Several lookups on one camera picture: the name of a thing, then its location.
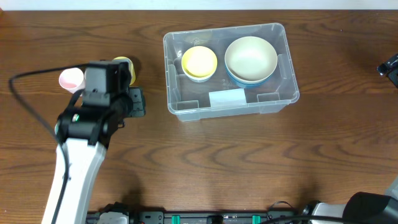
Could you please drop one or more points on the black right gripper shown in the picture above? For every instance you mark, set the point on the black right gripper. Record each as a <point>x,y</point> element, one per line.
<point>389,68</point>

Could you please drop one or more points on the dark blue bowl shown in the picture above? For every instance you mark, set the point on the dark blue bowl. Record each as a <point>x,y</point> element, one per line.
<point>245,85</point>
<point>245,81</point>

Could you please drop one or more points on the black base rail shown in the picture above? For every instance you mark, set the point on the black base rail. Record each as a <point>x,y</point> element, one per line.
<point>159,217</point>

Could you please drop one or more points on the light grey small bowl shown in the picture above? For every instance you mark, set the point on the light grey small bowl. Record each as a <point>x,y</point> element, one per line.
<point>198,79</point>

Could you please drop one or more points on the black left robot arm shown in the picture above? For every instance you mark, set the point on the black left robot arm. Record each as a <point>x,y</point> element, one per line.
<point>83,139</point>

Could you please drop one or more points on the clear plastic storage bin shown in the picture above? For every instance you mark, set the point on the clear plastic storage bin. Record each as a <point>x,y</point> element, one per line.
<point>220,95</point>

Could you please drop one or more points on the yellow small bowl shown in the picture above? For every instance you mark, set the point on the yellow small bowl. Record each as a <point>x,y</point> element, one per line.
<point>199,61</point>

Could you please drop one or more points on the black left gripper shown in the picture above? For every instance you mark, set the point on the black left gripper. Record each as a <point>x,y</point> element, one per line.
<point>137,101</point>

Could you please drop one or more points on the pink plastic cup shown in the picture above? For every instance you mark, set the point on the pink plastic cup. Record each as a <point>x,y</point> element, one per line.
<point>72,80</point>

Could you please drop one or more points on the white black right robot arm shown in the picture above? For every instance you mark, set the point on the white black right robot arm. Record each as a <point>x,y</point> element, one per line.
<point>361,207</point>

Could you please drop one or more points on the white small bowl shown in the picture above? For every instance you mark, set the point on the white small bowl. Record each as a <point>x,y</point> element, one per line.
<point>185,71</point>

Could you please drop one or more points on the mint green plastic cup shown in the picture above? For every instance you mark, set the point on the mint green plastic cup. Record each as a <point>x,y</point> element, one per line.
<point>56,128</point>

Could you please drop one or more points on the large beige bowl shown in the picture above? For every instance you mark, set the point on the large beige bowl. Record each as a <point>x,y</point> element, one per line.
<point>251,58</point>

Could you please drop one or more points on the yellow plastic cup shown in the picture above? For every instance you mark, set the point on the yellow plastic cup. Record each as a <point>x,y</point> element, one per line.
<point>131,68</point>

